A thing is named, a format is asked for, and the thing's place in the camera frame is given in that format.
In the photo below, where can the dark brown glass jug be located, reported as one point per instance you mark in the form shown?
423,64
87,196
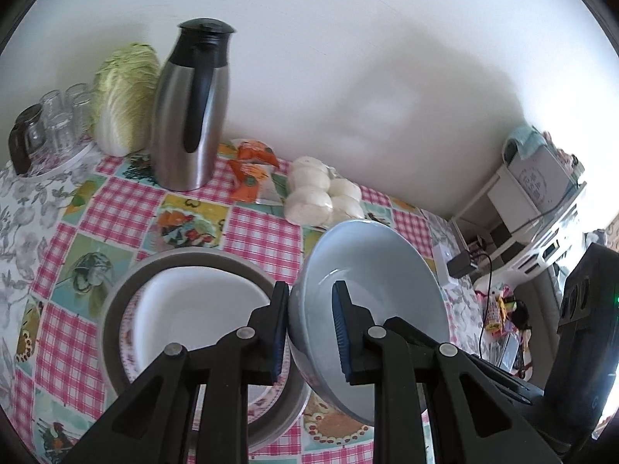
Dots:
19,150

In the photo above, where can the white shelf frame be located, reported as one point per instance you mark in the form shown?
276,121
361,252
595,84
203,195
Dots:
476,212

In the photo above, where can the bag of steamed buns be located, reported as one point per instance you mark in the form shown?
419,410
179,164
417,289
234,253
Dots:
319,198

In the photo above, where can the stainless steel plate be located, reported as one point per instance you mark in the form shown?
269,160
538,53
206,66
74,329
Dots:
113,328

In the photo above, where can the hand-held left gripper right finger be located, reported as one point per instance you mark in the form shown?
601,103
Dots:
341,333

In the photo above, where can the light blue bowl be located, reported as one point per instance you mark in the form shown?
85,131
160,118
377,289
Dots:
387,270

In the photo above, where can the napa cabbage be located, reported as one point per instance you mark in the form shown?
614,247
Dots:
123,101

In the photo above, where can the black charger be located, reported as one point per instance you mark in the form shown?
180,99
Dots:
462,265

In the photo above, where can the orange snack packet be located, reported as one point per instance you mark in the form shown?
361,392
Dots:
256,151
247,181

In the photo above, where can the pink checked tablecloth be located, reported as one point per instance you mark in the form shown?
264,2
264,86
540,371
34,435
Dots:
256,232

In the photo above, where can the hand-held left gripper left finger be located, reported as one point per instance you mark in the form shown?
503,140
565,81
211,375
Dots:
278,333

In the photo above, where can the teal cloth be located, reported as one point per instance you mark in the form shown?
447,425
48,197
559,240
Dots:
522,136

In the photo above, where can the clear drinking glass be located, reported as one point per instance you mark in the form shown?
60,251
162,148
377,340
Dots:
62,133
36,140
80,99
52,101

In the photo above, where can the smartphone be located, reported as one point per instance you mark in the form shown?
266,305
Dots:
508,353

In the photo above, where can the white power strip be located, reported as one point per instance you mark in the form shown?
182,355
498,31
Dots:
442,256

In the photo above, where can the stainless steel thermos jug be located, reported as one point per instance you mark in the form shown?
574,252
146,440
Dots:
169,130

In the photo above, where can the grey printed box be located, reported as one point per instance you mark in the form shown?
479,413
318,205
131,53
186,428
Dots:
532,179

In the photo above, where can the pink floral round plate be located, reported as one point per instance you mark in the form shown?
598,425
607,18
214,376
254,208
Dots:
127,343

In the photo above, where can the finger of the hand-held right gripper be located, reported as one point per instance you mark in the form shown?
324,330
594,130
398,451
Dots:
505,383

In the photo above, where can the white shelf unit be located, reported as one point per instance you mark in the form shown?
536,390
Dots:
537,256

